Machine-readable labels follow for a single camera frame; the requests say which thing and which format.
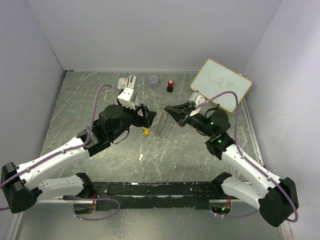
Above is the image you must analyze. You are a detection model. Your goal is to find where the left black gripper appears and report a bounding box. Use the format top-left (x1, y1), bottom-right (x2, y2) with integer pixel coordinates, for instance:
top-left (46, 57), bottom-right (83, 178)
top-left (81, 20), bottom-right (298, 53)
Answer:
top-left (110, 101), bottom-right (157, 141)

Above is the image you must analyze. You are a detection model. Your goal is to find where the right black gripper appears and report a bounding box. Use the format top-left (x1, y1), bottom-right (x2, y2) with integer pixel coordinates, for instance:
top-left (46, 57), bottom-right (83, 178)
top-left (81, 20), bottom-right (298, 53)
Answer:
top-left (164, 101), bottom-right (215, 138)

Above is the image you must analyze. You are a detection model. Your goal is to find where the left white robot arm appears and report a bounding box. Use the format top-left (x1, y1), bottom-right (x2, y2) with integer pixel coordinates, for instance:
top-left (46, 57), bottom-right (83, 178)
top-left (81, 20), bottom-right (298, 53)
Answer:
top-left (0, 104), bottom-right (157, 214)

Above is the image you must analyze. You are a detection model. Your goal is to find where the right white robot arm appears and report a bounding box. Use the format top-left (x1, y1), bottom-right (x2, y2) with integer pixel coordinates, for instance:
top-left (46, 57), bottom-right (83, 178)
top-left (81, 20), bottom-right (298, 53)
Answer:
top-left (164, 102), bottom-right (299, 227)

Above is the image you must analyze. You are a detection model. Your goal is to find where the white stapler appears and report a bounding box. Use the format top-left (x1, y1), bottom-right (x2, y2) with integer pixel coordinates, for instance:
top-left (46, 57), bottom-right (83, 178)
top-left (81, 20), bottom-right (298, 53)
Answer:
top-left (127, 75), bottom-right (137, 89)

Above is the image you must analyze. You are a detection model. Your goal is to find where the clear plastic clip jar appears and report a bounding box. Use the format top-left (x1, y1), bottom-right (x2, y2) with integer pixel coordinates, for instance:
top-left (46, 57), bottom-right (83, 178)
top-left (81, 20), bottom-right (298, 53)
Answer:
top-left (148, 75), bottom-right (159, 89)

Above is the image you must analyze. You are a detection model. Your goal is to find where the green white staple box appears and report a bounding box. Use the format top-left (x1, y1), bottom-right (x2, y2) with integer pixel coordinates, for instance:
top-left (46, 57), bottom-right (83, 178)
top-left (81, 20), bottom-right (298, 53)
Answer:
top-left (117, 77), bottom-right (129, 91)

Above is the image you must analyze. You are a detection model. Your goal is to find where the white framed whiteboard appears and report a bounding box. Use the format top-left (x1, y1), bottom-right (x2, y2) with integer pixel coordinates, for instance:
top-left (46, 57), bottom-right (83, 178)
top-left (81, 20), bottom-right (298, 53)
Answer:
top-left (190, 58), bottom-right (253, 102)

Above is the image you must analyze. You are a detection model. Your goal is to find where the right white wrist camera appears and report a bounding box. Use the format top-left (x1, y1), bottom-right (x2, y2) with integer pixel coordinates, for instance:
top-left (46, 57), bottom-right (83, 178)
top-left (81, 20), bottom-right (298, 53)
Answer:
top-left (188, 91), bottom-right (206, 117)

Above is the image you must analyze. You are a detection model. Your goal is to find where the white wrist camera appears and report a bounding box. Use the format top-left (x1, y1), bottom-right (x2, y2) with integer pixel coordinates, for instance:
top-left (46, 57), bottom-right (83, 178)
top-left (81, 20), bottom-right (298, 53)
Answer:
top-left (188, 91), bottom-right (206, 117)
top-left (117, 87), bottom-right (136, 110)

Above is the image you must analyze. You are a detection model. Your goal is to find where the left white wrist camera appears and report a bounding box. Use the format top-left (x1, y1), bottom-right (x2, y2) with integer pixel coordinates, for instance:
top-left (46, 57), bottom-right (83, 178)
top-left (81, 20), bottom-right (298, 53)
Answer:
top-left (117, 87), bottom-right (136, 110)

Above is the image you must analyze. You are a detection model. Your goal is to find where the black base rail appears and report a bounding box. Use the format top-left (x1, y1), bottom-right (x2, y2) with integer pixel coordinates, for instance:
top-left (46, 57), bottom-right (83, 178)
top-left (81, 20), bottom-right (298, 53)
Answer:
top-left (76, 181), bottom-right (227, 211)

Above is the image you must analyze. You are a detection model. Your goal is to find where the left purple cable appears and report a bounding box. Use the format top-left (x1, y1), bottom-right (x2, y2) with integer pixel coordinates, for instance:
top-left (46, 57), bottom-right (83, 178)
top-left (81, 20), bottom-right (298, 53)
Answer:
top-left (0, 83), bottom-right (122, 211)

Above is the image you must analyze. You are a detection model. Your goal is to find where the purple cable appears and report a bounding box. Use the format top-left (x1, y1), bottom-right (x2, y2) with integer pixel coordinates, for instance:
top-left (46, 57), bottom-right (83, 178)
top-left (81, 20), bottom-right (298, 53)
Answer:
top-left (0, 83), bottom-right (122, 211)
top-left (197, 90), bottom-right (300, 223)

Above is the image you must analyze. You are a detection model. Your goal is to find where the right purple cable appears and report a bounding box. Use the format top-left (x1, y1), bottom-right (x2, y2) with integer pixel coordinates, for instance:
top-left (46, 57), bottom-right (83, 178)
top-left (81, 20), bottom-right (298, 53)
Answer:
top-left (197, 90), bottom-right (300, 223)

